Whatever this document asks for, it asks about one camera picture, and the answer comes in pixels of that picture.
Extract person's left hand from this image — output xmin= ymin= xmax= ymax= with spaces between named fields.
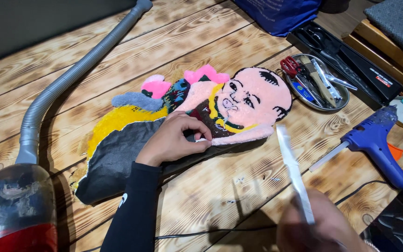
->
xmin=136 ymin=111 xmax=213 ymax=168

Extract person's right hand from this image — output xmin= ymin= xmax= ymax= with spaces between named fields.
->
xmin=277 ymin=189 xmax=375 ymax=252

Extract colourful tufted baby rug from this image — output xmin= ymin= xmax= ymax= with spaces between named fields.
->
xmin=70 ymin=64 xmax=293 ymax=205

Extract white glue stick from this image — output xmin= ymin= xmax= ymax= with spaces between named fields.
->
xmin=308 ymin=141 xmax=350 ymax=173

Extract black printed fabric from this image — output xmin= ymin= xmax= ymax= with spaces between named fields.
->
xmin=361 ymin=185 xmax=403 ymax=252

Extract blue hot glue gun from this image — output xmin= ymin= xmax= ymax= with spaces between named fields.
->
xmin=341 ymin=105 xmax=403 ymax=191

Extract blue labelled cutter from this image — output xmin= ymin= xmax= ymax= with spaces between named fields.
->
xmin=291 ymin=81 xmax=316 ymax=103

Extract round metal tray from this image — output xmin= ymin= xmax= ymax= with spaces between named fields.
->
xmin=282 ymin=53 xmax=350 ymax=112

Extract silver metal pliers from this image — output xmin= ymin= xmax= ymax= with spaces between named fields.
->
xmin=312 ymin=59 xmax=358 ymax=100

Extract long black tool case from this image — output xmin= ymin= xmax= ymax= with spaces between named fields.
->
xmin=286 ymin=21 xmax=403 ymax=111

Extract black scissors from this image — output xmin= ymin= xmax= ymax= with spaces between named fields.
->
xmin=305 ymin=29 xmax=340 ymax=55

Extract blue bag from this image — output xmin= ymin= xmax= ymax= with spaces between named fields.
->
xmin=232 ymin=0 xmax=323 ymax=37

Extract grey folded fabric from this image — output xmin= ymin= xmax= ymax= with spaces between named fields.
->
xmin=363 ymin=0 xmax=403 ymax=54

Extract red vacuum cleaner body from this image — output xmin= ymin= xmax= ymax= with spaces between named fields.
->
xmin=0 ymin=163 xmax=59 ymax=252

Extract black power cable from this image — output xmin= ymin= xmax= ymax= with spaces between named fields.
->
xmin=83 ymin=180 xmax=387 ymax=252

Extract wooden handled brush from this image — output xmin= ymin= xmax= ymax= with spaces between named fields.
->
xmin=299 ymin=55 xmax=337 ymax=107

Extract red handled scissors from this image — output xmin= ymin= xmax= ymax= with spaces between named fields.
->
xmin=280 ymin=56 xmax=324 ymax=105

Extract grey ribbed vacuum hose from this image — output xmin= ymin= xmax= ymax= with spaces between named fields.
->
xmin=15 ymin=0 xmax=153 ymax=165

